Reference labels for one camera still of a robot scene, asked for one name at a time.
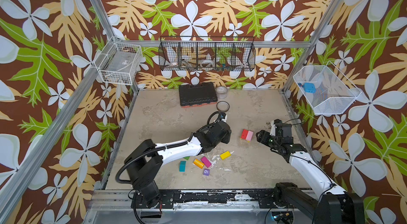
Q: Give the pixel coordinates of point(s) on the purple number cube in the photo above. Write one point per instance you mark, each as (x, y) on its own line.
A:
(206, 172)

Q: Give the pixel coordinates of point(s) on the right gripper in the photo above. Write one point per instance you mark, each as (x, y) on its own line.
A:
(265, 136)

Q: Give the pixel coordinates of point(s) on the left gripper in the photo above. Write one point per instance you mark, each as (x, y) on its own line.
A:
(227, 137)

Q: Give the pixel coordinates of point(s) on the red block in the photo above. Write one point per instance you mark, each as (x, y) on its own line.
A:
(244, 134)

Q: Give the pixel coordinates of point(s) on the magenta wood block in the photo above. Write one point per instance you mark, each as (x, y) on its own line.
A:
(206, 162)

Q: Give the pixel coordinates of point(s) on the teal wood block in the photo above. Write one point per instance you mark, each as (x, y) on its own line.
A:
(182, 166)

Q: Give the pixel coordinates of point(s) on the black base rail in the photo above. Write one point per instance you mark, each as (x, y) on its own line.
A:
(167, 199)

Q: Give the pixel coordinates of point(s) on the orange cylinder block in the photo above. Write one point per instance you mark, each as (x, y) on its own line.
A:
(198, 163)

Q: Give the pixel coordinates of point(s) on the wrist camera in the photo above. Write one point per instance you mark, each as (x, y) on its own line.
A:
(273, 127)
(223, 116)

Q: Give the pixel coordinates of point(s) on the white tape roll in basket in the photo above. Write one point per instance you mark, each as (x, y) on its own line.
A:
(207, 64)

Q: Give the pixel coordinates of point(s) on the black wire basket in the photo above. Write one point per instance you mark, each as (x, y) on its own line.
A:
(229, 53)

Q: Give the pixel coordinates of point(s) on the yellow block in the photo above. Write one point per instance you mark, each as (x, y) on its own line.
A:
(225, 155)

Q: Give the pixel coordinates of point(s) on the blue object in basket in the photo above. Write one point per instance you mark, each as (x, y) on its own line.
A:
(309, 88)

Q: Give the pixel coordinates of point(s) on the brown tape roll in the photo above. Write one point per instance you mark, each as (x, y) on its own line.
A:
(223, 106)

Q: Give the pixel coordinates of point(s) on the pink wood block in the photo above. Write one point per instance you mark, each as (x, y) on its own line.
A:
(249, 136)

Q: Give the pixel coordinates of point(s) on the white wire basket right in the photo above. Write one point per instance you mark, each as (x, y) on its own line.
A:
(335, 92)

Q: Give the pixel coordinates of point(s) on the white wire basket left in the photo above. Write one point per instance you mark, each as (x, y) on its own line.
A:
(118, 62)

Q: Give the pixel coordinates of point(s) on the black tool case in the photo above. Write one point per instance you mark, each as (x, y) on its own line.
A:
(201, 94)

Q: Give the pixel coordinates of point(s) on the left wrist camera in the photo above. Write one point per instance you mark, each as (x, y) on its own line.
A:
(223, 116)

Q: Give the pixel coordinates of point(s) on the white wire basket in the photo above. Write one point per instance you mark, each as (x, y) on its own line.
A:
(335, 92)
(118, 62)

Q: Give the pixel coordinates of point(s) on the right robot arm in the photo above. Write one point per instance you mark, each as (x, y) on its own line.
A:
(332, 205)

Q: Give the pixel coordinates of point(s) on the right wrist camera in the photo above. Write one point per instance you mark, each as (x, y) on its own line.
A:
(273, 127)

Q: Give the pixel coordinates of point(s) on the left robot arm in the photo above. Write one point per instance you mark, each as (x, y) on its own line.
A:
(143, 164)

